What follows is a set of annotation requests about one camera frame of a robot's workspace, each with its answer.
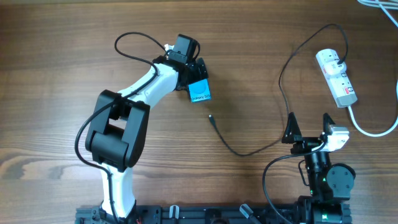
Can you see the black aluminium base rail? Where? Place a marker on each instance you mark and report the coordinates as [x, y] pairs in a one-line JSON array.
[[214, 214]]

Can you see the white charger plug adapter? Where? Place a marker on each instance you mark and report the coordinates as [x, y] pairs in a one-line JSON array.
[[333, 68]]

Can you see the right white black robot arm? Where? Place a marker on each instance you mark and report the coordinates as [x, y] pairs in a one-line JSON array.
[[330, 184]]

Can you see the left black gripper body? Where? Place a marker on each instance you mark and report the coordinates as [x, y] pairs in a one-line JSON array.
[[193, 74]]

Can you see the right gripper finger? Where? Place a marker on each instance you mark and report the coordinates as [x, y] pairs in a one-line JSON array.
[[292, 133], [327, 123]]

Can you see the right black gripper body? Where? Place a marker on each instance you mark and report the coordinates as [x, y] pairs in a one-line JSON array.
[[306, 145]]

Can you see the turquoise Galaxy smartphone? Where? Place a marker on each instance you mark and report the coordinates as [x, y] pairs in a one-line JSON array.
[[199, 91]]

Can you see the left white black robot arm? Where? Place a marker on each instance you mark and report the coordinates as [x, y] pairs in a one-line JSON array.
[[118, 126]]

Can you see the white power strip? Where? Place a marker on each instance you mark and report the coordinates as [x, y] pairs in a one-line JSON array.
[[339, 85]]

